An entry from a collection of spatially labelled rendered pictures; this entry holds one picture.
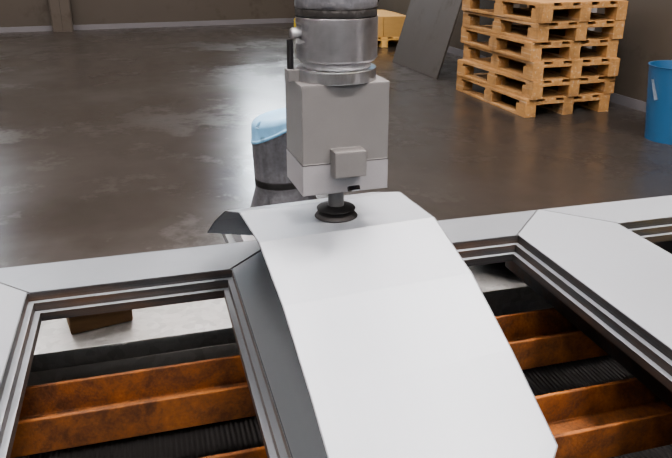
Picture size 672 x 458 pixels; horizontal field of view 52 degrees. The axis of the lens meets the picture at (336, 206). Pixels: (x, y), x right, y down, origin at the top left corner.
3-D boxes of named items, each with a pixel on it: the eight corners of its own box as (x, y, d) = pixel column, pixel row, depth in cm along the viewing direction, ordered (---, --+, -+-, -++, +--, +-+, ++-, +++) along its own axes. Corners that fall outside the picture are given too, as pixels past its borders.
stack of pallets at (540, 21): (617, 111, 564) (633, 0, 533) (527, 119, 539) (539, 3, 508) (531, 84, 674) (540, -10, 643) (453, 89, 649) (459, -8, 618)
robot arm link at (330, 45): (390, 18, 60) (299, 21, 58) (389, 70, 62) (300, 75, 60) (361, 10, 67) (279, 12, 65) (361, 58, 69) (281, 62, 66)
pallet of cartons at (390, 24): (412, 46, 925) (413, 16, 911) (359, 48, 903) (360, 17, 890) (381, 36, 1021) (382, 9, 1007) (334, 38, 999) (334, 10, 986)
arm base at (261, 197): (243, 211, 152) (240, 168, 149) (310, 201, 156) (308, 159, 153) (257, 237, 139) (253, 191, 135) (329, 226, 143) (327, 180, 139)
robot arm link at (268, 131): (257, 166, 150) (252, 104, 145) (319, 164, 149) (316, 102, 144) (250, 185, 138) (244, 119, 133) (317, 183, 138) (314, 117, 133)
